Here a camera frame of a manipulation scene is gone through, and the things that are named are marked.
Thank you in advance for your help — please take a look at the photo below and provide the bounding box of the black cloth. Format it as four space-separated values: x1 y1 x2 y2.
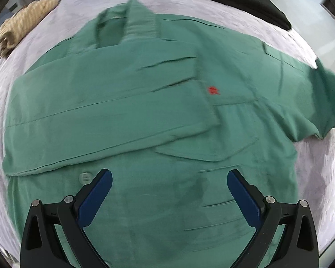
167 0 293 31

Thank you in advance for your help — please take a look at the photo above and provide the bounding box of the green button shirt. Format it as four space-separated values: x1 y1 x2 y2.
1 0 335 268

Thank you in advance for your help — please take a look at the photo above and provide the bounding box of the lavender fleece blanket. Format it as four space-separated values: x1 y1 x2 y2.
0 0 335 268

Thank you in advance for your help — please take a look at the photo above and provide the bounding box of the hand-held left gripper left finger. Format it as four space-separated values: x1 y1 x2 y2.
19 168 120 268

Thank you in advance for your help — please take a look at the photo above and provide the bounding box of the tan striped cloth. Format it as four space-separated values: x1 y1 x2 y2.
0 0 60 58

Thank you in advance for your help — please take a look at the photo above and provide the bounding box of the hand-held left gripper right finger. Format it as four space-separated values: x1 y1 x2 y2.
227 169 319 268

